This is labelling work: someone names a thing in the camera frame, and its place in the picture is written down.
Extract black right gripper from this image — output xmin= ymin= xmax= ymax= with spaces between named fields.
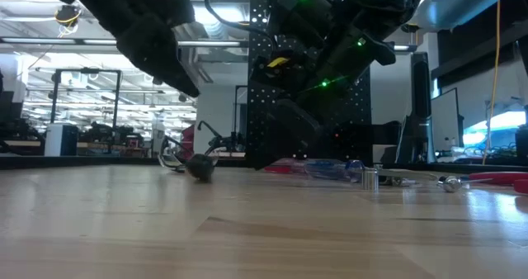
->
xmin=247 ymin=26 xmax=397 ymax=171

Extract red clear handle screwdriver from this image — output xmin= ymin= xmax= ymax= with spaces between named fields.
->
xmin=263 ymin=163 xmax=309 ymax=175

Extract blue clear handle screwdriver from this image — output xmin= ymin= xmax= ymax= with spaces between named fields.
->
xmin=304 ymin=158 xmax=365 ymax=184

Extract clear black safety glasses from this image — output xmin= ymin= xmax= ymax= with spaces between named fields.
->
xmin=158 ymin=120 xmax=226 ymax=177

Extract large black handle screwdriver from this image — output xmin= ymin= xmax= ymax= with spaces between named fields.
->
xmin=185 ymin=154 xmax=216 ymax=184

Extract red T-handle hex key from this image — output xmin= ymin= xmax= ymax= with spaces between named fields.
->
xmin=461 ymin=176 xmax=528 ymax=196
xmin=468 ymin=171 xmax=528 ymax=182

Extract black metal pegboard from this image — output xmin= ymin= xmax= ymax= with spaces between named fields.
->
xmin=246 ymin=0 xmax=373 ymax=167

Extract red cabinet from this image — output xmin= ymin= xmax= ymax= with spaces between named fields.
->
xmin=181 ymin=125 xmax=196 ymax=148

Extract short chrome socket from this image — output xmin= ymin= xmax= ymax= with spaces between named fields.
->
xmin=362 ymin=167 xmax=380 ymax=192

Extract black ceiling device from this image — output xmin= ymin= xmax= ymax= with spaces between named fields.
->
xmin=54 ymin=5 xmax=83 ymax=37

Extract black plastic bin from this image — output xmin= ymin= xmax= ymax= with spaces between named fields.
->
xmin=329 ymin=120 xmax=402 ymax=164

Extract long ceiling light bar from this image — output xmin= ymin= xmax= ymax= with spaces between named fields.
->
xmin=0 ymin=37 xmax=413 ymax=52

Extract white box cabinet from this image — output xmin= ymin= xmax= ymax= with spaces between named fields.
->
xmin=44 ymin=122 xmax=79 ymax=158

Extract black tall column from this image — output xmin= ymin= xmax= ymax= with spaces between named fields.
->
xmin=410 ymin=51 xmax=434 ymax=164

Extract white panel monitor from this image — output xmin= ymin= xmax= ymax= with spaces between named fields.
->
xmin=431 ymin=87 xmax=461 ymax=152

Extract small chrome adapter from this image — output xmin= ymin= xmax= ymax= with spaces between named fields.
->
xmin=436 ymin=175 xmax=464 ymax=194

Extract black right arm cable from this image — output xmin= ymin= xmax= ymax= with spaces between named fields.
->
xmin=205 ymin=0 xmax=278 ymax=55

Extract black metal stand frame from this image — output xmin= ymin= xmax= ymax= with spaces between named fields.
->
xmin=49 ymin=67 xmax=123 ymax=155

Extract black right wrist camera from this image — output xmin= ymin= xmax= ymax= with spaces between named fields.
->
xmin=270 ymin=0 xmax=331 ymax=35

